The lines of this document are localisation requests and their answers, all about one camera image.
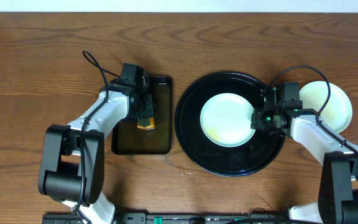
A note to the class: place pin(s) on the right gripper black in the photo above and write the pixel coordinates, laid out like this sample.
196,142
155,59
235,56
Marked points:
258,119

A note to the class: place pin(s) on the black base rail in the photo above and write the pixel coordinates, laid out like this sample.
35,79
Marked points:
133,218

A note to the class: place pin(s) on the black rectangular water tray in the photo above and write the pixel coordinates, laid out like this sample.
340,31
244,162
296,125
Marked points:
128,139

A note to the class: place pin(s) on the orange green scrub sponge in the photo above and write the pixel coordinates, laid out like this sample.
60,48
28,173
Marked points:
146,124

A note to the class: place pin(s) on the light blue plate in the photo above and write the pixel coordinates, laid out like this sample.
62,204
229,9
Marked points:
338,111
225,120

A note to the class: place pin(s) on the round black serving tray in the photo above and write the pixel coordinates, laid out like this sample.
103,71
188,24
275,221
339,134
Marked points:
246,159

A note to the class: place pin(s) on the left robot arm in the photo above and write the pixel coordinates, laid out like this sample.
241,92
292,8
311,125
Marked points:
72,165

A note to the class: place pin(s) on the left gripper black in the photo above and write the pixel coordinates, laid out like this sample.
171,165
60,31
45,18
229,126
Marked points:
148,111

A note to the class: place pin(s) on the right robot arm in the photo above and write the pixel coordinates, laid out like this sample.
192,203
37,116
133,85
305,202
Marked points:
338,191

